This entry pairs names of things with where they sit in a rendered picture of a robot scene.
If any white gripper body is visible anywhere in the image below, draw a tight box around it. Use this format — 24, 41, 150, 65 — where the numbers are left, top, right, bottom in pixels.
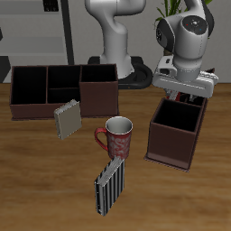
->
151, 70, 220, 99

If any green pot plant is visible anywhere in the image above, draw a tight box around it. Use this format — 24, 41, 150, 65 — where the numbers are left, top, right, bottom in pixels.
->
154, 0, 214, 57

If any flat black base plate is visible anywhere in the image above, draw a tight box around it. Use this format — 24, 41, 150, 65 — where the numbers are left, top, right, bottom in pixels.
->
87, 55, 154, 90

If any beige book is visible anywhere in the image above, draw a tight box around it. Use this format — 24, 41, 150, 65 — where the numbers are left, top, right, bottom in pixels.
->
53, 98, 83, 141

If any black white striped book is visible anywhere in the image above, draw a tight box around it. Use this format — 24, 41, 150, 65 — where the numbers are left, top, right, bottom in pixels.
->
93, 156, 126, 217

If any red patterned mug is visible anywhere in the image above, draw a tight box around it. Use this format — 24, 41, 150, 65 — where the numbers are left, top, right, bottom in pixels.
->
94, 115, 134, 161

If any dark brown desk caddy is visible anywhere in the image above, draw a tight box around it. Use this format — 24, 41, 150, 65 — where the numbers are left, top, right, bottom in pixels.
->
8, 63, 121, 122
143, 95, 209, 173

